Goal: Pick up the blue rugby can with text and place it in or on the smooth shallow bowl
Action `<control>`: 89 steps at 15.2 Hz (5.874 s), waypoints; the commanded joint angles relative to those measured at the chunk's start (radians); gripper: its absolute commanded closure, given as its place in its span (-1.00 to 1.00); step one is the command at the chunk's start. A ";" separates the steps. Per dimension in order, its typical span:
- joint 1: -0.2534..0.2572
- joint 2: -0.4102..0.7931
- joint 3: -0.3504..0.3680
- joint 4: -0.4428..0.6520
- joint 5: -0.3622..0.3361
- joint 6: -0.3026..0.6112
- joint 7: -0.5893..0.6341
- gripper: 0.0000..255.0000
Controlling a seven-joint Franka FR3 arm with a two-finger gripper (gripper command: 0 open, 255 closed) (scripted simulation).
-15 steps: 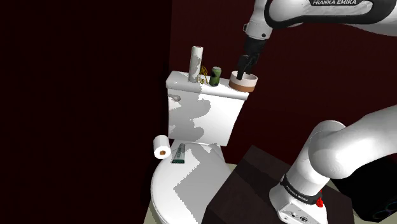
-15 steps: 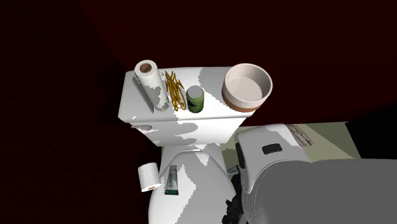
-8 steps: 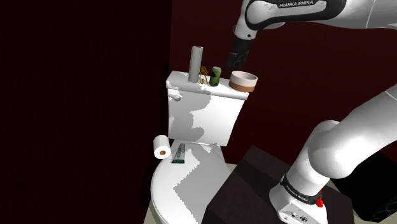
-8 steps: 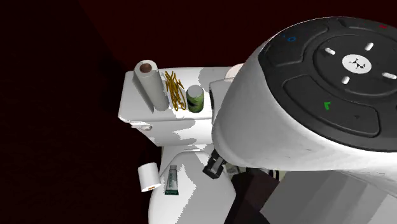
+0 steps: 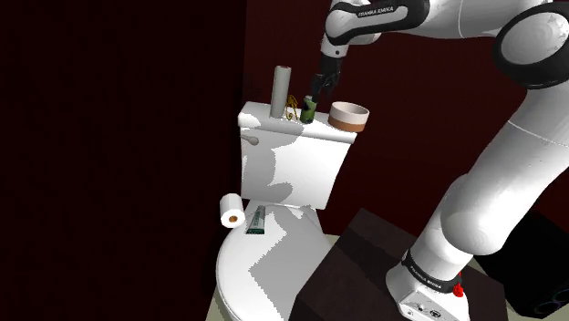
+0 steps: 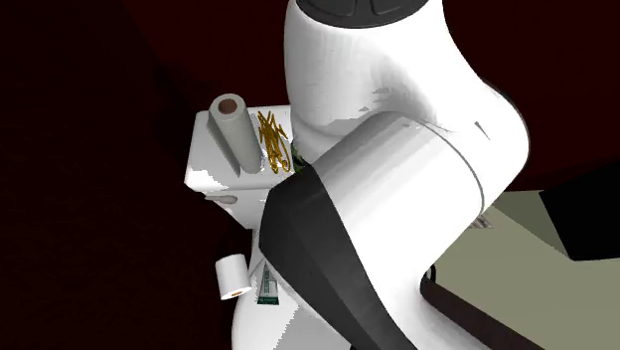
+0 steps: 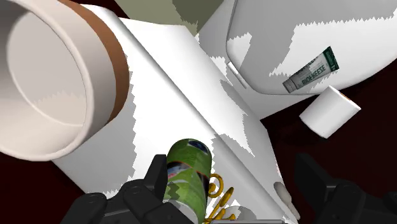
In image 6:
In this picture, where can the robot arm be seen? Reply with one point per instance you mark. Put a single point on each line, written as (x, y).
(387, 194)

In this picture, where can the dark green object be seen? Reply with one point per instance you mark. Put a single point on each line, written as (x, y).
(298, 160)

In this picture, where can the grey paper towel roll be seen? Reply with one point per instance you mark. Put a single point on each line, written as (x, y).
(240, 135)

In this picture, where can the white toilet paper roll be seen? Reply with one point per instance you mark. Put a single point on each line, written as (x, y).
(232, 276)

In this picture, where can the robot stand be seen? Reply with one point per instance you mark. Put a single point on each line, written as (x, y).
(508, 281)

